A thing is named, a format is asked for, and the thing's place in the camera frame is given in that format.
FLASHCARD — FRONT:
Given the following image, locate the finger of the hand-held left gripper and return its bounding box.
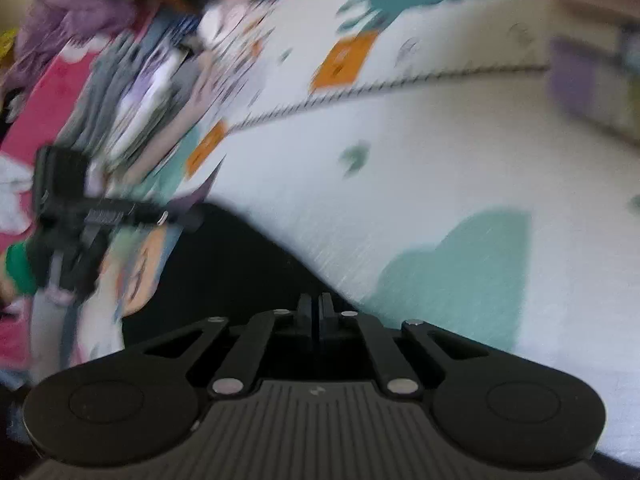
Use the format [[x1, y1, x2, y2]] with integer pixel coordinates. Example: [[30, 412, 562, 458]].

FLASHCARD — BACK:
[[87, 198, 205, 233]]

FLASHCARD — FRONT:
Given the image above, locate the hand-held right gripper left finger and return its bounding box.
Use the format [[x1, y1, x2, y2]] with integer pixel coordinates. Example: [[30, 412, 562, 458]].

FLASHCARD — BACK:
[[131, 293, 313, 402]]

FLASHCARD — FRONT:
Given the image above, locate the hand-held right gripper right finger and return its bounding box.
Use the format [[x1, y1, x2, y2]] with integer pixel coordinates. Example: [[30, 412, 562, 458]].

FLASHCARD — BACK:
[[319, 292, 495, 402]]

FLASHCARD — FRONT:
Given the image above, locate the black garment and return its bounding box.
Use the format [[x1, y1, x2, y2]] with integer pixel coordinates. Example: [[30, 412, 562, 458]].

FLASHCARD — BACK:
[[120, 202, 362, 357]]

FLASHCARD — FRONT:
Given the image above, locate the pile of folded clothes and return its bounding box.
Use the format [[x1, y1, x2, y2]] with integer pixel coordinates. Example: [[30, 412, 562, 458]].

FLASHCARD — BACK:
[[60, 12, 223, 188]]

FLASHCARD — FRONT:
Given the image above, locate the pink blanket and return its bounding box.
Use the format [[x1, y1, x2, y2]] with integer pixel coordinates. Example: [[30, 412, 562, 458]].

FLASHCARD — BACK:
[[0, 52, 98, 376]]

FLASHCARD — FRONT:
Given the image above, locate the purple fluffy cloth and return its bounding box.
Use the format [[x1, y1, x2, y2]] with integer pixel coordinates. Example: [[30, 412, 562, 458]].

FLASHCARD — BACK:
[[0, 0, 147, 92]]

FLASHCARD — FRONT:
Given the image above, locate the white printed play mat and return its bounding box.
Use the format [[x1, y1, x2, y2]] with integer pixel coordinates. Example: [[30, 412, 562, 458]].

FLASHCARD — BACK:
[[120, 0, 640, 463]]

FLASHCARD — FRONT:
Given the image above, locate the white pink cloth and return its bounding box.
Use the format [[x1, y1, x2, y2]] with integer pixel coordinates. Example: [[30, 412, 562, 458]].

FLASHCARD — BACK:
[[197, 0, 283, 56]]

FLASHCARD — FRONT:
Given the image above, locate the purple and beige box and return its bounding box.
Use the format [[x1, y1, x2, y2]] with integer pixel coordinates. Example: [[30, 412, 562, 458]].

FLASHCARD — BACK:
[[544, 24, 640, 142]]

